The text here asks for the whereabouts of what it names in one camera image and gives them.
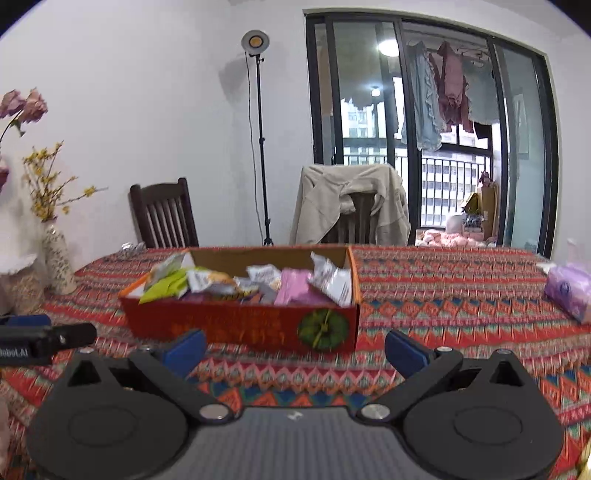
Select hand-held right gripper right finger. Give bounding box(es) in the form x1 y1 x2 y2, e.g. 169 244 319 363
355 329 528 424

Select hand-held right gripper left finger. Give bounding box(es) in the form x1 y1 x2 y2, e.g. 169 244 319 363
67 329 234 424

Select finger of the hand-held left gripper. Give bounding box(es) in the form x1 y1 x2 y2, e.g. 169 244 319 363
0 314 52 328
44 322 99 350

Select red cardboard box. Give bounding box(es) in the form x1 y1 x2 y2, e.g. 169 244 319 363
119 246 362 355

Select white lace vase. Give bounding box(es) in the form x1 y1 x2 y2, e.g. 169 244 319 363
0 254 44 315

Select white red snack packet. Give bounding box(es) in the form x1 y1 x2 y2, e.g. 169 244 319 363
187 268 236 294

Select white green snack packet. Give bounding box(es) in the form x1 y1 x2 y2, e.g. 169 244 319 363
148 253 185 282

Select silver snack packet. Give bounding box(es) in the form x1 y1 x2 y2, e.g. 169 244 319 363
308 251 354 308

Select white brown snack packet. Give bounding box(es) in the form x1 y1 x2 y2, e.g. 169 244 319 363
247 264 282 289

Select pink fluffy cloth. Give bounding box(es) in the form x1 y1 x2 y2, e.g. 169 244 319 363
416 230 485 247

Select yellow flower branches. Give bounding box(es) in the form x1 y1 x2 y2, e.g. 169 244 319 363
23 142 109 222

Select pink snack packet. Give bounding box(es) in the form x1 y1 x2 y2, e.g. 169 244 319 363
274 268 312 305

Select dark wooden chair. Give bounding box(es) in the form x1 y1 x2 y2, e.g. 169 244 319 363
321 191 379 245
129 178 200 250

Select brown cardboard carton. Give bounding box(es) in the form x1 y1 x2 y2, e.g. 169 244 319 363
480 182 500 241

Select beige jacket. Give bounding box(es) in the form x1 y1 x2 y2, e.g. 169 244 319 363
290 164 411 246

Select purple tissue pack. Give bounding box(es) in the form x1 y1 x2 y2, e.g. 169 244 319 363
544 263 591 324

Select black balcony railing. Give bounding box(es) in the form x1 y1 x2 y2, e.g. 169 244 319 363
344 148 492 229

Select pink flowers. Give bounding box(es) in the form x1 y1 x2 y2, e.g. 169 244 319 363
0 89 49 139

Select black framed glass door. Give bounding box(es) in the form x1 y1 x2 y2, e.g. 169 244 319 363
305 13 560 259

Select light blue hanging garment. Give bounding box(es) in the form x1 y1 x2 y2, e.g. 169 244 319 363
401 41 444 152

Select pale grey hanging garment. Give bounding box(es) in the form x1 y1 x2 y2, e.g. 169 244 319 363
464 60 499 125

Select pink hanging garment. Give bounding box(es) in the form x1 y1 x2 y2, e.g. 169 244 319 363
429 41 474 132

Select black light stand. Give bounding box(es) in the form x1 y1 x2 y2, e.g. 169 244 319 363
240 30 275 247

